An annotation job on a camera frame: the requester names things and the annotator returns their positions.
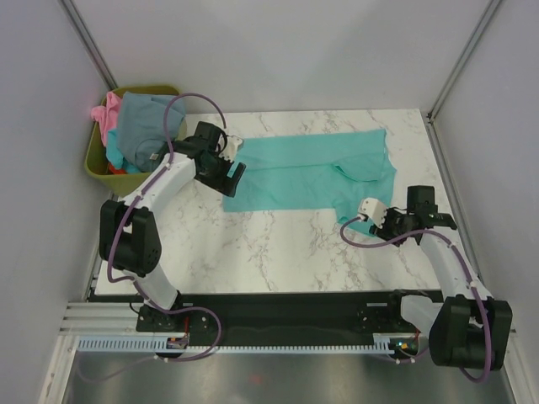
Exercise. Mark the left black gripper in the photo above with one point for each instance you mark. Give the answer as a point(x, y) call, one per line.
point(224, 184)

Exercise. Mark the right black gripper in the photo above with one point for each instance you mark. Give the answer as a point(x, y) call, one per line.
point(383, 232)

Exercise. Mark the teal t shirt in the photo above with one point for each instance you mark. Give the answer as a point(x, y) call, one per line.
point(314, 172)

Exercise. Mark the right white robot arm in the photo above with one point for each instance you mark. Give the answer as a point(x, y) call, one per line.
point(469, 329)

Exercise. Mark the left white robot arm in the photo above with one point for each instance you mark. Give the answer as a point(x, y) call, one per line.
point(129, 240)

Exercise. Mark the grey blue t shirt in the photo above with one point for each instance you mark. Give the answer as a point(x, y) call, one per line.
point(145, 123)

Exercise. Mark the orange red garment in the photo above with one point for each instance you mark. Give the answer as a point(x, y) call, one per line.
point(114, 171)

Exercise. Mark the pink t shirt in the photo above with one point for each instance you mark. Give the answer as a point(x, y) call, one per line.
point(106, 116)

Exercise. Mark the olive green laundry bin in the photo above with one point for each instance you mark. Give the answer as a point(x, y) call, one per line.
point(96, 163)

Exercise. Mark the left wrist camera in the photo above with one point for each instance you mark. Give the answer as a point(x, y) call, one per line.
point(230, 150)

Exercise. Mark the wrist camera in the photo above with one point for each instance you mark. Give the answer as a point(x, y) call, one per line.
point(373, 210)
point(230, 150)

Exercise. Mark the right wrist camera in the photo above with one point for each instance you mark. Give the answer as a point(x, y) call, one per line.
point(373, 210)

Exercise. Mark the light blue cable duct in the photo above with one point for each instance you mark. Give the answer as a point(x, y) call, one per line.
point(168, 345)

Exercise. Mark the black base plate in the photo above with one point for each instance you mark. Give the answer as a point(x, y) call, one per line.
point(281, 320)

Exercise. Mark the aluminium frame rail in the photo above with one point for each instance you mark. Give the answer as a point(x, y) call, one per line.
point(102, 318)

